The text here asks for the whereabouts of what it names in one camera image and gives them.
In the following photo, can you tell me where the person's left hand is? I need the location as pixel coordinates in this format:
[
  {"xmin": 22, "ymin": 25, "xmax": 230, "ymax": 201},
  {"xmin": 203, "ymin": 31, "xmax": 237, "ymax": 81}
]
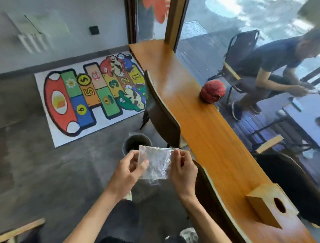
[{"xmin": 107, "ymin": 150, "xmax": 150, "ymax": 201}]

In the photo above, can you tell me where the person's right hand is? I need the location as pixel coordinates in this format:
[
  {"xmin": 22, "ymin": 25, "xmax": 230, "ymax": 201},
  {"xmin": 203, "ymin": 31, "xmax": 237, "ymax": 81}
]
[{"xmin": 170, "ymin": 149, "xmax": 199, "ymax": 201}]

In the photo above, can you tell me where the clear plastic bag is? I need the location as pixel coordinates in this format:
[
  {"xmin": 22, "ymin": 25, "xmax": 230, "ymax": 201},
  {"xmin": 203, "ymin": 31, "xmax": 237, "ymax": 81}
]
[{"xmin": 138, "ymin": 145, "xmax": 181, "ymax": 181}]

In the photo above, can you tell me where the person's right forearm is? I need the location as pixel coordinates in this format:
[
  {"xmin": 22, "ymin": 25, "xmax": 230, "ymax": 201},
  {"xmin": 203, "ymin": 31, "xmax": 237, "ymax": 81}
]
[{"xmin": 179, "ymin": 195, "xmax": 233, "ymax": 243}]

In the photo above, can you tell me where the person's left forearm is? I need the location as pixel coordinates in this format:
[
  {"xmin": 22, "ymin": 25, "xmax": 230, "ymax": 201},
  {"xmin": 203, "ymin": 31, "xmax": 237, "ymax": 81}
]
[{"xmin": 63, "ymin": 188, "xmax": 127, "ymax": 243}]

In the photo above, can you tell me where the black round bucket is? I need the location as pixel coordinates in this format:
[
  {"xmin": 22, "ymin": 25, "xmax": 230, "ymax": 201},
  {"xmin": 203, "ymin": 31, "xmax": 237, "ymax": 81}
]
[{"xmin": 122, "ymin": 132, "xmax": 153, "ymax": 157}]

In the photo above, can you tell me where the person's white shoe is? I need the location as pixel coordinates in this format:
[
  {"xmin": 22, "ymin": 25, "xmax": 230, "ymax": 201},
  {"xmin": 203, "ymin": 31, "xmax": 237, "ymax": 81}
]
[{"xmin": 179, "ymin": 227, "xmax": 199, "ymax": 243}]

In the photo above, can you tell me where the red cap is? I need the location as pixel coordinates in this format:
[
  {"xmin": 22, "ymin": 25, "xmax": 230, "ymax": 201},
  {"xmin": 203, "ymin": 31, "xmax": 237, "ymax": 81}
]
[{"xmin": 199, "ymin": 80, "xmax": 227, "ymax": 104}]

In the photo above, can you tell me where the colourful hopscotch floor mat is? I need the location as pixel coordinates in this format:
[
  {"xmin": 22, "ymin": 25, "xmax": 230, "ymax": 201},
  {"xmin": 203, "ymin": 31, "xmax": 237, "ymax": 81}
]
[{"xmin": 34, "ymin": 51, "xmax": 148, "ymax": 148}]

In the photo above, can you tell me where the wooden tissue box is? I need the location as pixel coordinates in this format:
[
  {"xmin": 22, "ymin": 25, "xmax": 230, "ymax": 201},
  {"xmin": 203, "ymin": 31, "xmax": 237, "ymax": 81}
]
[{"xmin": 246, "ymin": 183, "xmax": 300, "ymax": 230}]

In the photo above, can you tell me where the black chair with wooden armrest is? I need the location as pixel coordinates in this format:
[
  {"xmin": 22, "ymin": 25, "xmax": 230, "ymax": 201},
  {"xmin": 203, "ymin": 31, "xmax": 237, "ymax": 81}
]
[{"xmin": 251, "ymin": 135, "xmax": 320, "ymax": 227}]

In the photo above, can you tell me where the black folding outdoor chair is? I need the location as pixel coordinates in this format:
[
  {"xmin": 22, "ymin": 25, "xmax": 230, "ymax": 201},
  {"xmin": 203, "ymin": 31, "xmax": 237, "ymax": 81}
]
[{"xmin": 207, "ymin": 29, "xmax": 261, "ymax": 105}]

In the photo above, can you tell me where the dark phone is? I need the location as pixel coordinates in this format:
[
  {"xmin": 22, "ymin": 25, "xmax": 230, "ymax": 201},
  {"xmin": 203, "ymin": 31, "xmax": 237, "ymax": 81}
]
[{"xmin": 291, "ymin": 97, "xmax": 305, "ymax": 112}]

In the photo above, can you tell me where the wooden furniture edge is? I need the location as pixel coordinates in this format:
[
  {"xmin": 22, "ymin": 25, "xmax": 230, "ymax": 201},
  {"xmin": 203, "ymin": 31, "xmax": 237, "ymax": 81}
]
[{"xmin": 0, "ymin": 218, "xmax": 46, "ymax": 243}]

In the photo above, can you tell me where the grey outdoor table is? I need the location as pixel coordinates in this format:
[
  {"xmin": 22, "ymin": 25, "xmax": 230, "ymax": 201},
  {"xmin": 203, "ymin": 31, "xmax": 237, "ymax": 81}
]
[{"xmin": 282, "ymin": 94, "xmax": 320, "ymax": 149}]

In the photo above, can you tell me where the red window sticker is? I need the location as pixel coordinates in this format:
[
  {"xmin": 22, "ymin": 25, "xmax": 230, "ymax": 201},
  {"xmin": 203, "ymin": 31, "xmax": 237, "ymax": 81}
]
[{"xmin": 142, "ymin": 0, "xmax": 171, "ymax": 24}]

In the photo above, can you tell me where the wooden window post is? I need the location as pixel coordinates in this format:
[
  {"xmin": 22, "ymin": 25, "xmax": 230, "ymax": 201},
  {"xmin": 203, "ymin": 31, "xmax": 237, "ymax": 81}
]
[{"xmin": 164, "ymin": 0, "xmax": 190, "ymax": 52}]

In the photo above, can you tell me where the dark door frame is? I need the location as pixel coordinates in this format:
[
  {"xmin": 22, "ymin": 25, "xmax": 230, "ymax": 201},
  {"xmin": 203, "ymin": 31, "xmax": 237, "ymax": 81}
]
[{"xmin": 124, "ymin": 0, "xmax": 138, "ymax": 46}]

